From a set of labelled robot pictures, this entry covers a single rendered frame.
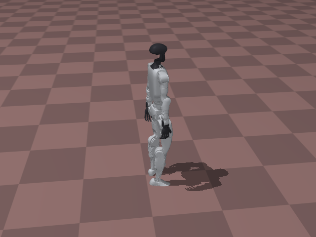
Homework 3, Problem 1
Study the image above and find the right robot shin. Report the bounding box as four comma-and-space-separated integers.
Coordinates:
155, 151, 167, 182

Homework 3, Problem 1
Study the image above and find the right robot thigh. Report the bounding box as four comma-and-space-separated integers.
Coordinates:
154, 115, 173, 156

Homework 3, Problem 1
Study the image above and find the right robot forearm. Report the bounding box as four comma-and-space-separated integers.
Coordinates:
161, 98, 171, 126

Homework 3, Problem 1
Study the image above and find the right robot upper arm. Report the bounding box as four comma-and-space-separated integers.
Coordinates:
158, 71, 169, 103

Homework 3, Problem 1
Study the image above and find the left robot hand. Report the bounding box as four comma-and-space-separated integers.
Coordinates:
145, 102, 152, 121

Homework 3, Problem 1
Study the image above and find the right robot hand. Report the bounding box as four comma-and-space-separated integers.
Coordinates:
160, 121, 171, 139

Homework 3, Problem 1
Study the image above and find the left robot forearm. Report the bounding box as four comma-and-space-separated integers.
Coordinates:
146, 87, 153, 107

